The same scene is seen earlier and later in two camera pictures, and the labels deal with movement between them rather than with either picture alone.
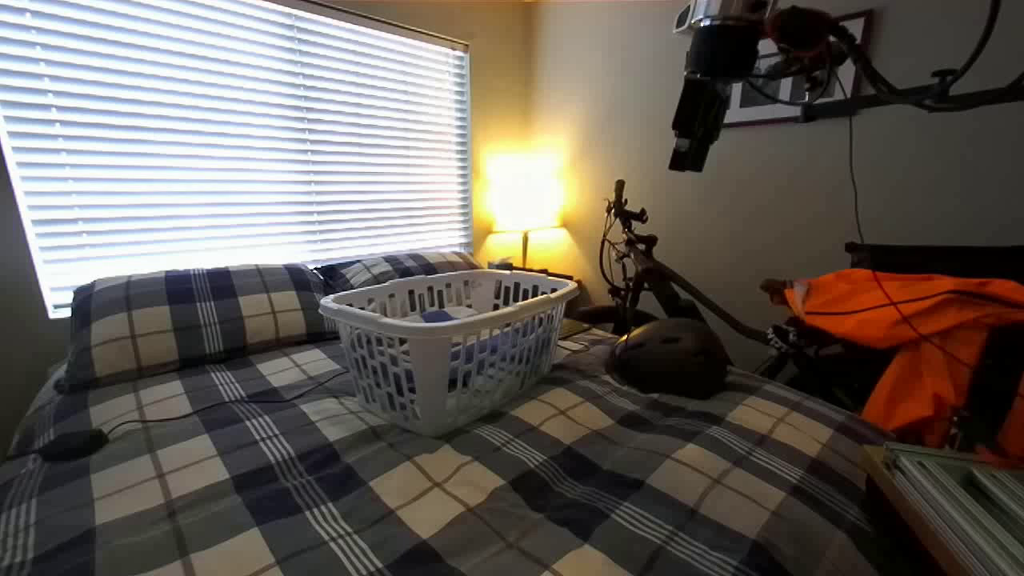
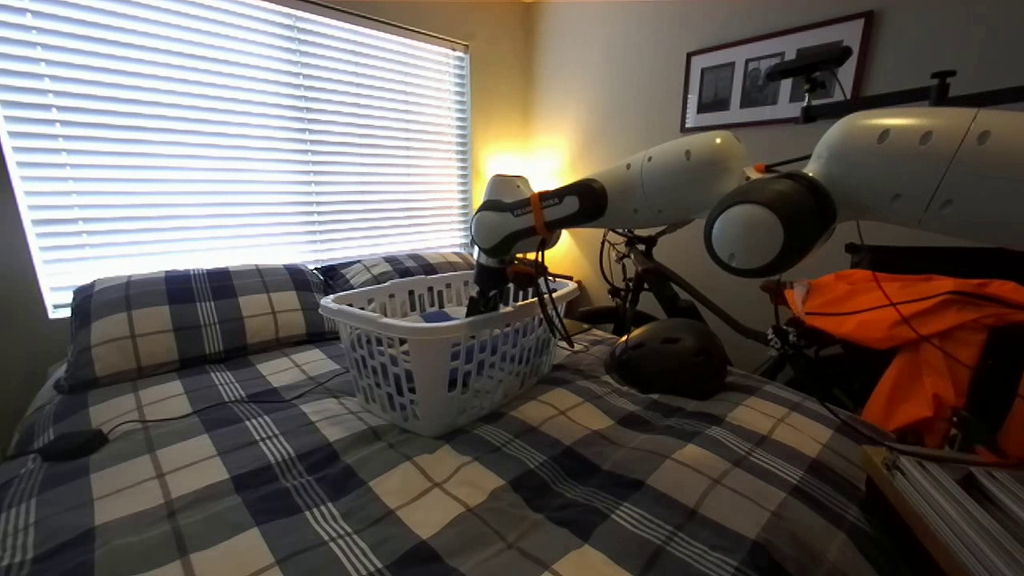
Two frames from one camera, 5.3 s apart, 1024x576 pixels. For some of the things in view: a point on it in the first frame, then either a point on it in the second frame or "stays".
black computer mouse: (73, 442) stays
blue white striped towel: (436, 315) stays
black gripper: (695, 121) → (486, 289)
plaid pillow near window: (152, 320) stays
